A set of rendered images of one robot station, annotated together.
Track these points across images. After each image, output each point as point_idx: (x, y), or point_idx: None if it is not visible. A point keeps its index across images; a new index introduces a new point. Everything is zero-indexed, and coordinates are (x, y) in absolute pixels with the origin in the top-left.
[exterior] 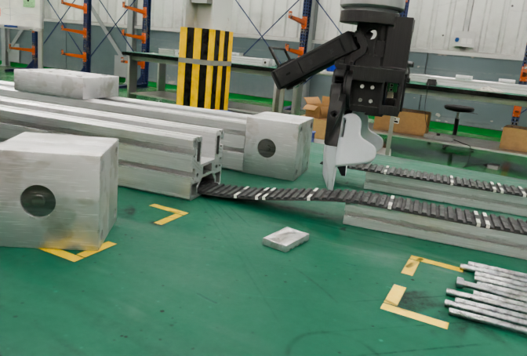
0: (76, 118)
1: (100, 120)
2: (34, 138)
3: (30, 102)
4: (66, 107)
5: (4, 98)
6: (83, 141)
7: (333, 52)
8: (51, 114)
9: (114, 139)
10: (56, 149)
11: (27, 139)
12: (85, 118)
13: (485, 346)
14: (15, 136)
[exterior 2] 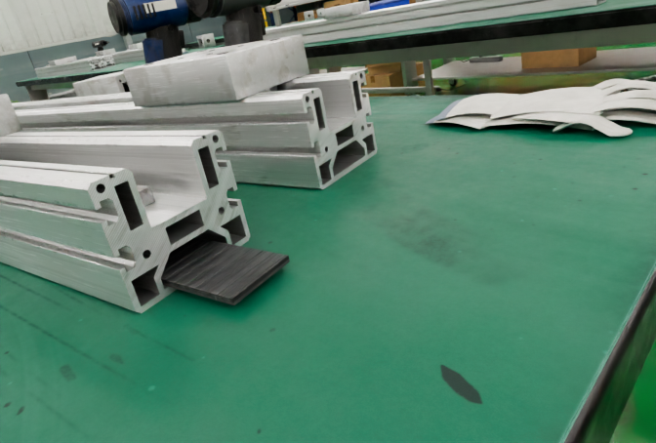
0: (54, 100)
1: (37, 102)
2: (114, 74)
3: (55, 108)
4: (32, 109)
5: (74, 106)
6: (94, 78)
7: None
8: (65, 99)
9: (76, 82)
10: (112, 73)
11: (118, 73)
12: (45, 101)
13: None
14: (122, 73)
